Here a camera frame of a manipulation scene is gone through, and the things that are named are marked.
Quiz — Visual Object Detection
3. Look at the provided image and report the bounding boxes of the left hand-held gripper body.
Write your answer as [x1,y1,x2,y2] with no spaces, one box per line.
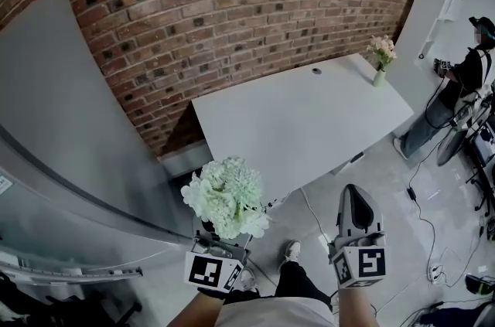
[184,234,253,295]

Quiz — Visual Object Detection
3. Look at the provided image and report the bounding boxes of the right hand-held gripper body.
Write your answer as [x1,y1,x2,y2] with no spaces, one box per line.
[328,230,388,290]

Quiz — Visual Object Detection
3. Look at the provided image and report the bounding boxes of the white green flowers bouquet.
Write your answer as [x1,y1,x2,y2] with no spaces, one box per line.
[180,156,272,240]

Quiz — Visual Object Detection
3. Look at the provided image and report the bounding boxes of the person's left forearm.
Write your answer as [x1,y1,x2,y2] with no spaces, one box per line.
[165,294,225,327]

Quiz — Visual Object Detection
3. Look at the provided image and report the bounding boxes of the pale pink flowers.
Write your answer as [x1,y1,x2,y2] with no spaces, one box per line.
[366,34,398,72]

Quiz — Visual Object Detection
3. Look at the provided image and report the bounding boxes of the person's white shoe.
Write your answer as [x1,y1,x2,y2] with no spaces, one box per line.
[239,267,258,291]
[283,239,302,265]

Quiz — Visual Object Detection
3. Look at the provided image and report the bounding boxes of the person's black trouser leg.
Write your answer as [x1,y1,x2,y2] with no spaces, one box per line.
[273,261,333,313]

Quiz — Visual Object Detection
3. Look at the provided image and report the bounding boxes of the white power strip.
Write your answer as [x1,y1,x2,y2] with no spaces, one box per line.
[426,264,446,283]

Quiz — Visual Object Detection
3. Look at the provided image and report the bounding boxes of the person's white shirt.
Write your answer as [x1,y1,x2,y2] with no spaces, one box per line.
[214,295,338,327]

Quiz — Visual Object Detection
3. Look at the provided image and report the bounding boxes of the white table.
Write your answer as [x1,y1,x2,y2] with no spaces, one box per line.
[191,52,415,199]

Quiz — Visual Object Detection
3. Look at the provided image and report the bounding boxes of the black metal stand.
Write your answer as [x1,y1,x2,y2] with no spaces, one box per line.
[462,124,495,212]

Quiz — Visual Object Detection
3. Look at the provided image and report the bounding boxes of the black green helmet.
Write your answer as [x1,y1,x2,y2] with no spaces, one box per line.
[463,272,495,296]

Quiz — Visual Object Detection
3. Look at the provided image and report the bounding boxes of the black chair base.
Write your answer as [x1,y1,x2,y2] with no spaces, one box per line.
[0,271,145,327]

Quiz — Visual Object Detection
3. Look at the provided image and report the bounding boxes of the grey leaning panel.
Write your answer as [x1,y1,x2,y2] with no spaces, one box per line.
[0,0,186,241]

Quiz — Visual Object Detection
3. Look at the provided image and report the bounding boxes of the white floor cable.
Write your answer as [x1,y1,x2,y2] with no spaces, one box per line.
[299,187,334,246]

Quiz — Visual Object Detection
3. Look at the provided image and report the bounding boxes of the black floor cable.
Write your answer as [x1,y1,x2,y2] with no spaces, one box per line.
[408,158,471,280]

